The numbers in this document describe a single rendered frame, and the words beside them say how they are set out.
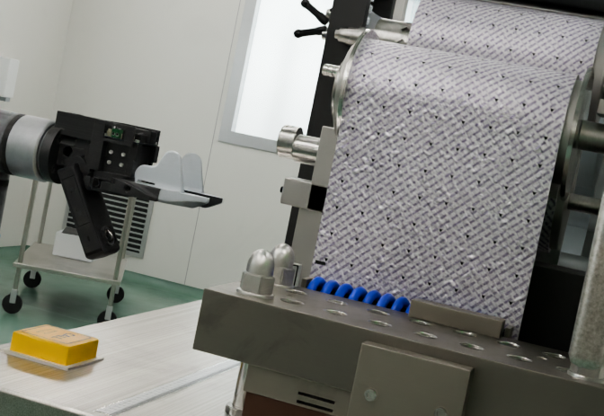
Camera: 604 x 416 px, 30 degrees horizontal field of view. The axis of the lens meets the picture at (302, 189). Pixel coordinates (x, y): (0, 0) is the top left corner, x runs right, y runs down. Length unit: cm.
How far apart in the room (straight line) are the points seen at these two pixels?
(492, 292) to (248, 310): 28
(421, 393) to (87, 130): 54
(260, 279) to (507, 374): 25
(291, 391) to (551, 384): 24
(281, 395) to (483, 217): 30
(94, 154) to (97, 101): 633
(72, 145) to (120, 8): 630
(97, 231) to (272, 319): 34
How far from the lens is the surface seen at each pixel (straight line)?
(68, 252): 625
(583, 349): 36
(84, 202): 133
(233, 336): 107
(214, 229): 727
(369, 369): 102
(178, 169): 127
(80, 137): 134
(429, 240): 122
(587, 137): 125
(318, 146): 132
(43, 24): 753
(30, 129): 136
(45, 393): 112
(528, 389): 102
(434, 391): 101
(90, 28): 772
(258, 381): 108
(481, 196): 121
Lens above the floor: 120
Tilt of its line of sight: 3 degrees down
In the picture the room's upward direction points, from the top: 11 degrees clockwise
